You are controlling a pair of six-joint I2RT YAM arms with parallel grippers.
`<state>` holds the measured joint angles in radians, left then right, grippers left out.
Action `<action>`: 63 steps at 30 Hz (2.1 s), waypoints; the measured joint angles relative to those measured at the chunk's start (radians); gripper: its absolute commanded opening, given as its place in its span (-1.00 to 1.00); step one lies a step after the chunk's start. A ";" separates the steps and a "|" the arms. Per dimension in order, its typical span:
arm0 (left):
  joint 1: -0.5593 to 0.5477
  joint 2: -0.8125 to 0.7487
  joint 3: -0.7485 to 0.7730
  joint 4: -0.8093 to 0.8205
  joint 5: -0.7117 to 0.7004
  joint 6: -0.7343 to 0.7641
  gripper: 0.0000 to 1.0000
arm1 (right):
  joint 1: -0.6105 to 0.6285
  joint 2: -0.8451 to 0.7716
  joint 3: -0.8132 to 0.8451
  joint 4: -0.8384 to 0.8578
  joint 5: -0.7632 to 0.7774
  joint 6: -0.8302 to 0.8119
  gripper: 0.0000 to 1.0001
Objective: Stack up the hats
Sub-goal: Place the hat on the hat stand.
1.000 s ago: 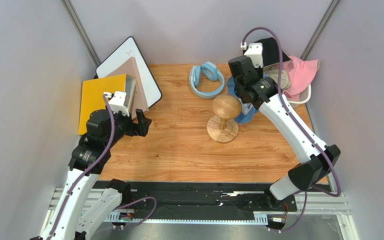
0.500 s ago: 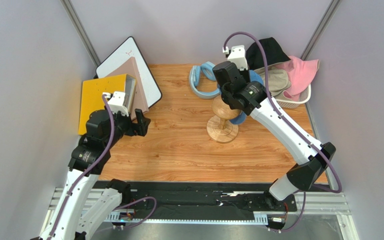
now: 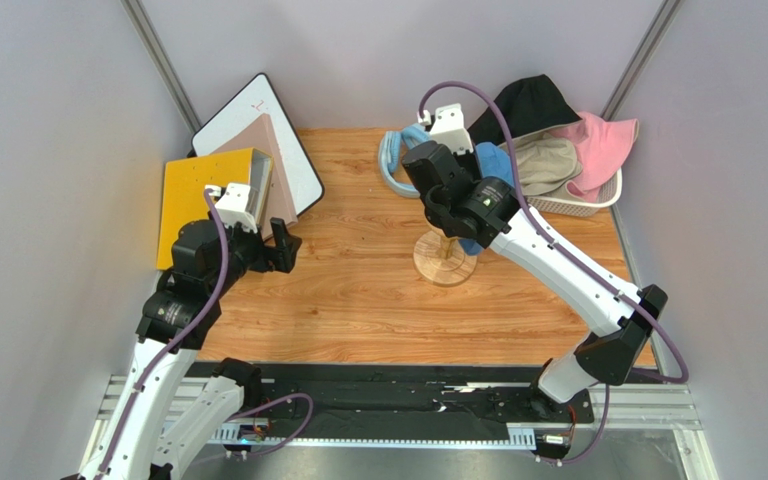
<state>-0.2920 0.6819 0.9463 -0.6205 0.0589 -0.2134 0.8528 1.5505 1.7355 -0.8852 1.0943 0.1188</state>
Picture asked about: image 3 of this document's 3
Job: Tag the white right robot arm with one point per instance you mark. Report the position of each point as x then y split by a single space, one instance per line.
619 315

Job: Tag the wooden hat stand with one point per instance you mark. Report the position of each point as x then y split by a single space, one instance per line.
441 260

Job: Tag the pink bucket hat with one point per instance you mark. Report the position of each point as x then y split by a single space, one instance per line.
602 147

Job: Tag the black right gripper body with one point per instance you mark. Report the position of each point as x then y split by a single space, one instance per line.
438 202

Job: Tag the yellow binder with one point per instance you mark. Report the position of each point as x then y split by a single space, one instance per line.
184 186

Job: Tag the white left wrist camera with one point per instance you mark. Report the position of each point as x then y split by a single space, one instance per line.
239 204

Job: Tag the light blue headphones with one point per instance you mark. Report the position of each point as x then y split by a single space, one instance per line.
389 154

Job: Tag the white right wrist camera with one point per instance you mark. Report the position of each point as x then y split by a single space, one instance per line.
447 127

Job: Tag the blue bucket hat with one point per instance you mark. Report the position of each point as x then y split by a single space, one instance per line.
493 162

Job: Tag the white perforated plastic basket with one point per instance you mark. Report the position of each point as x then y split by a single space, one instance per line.
609 193

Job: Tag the black bucket hat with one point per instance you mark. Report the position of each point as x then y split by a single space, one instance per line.
528 106

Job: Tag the beige bucket hat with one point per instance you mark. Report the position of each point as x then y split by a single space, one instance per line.
545 162

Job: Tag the white board black frame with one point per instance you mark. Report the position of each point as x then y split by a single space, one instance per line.
257 98

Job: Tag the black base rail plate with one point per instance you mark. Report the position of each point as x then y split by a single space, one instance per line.
434 403

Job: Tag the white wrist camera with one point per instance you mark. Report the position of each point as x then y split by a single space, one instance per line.
239 204
447 127

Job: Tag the pink brown folder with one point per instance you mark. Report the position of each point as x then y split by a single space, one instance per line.
278 202

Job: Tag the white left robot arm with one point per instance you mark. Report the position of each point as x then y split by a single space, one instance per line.
208 258

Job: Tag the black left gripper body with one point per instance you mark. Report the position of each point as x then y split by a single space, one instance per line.
246 251

